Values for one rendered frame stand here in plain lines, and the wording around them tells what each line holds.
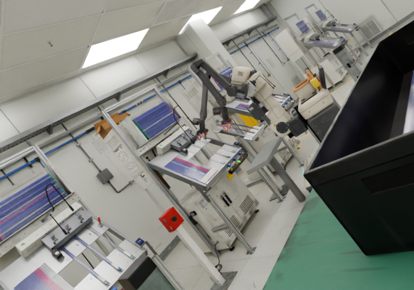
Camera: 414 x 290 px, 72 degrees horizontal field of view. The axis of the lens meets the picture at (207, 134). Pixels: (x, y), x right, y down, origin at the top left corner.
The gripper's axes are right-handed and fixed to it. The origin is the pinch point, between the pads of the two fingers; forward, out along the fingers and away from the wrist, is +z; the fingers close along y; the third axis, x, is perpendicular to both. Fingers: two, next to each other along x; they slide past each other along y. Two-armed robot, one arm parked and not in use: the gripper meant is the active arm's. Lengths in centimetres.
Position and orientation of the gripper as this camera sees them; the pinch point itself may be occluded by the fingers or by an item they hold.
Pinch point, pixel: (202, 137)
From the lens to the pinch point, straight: 297.8
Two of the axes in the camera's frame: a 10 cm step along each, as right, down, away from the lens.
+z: 0.2, 8.6, 5.2
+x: 8.2, 2.8, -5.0
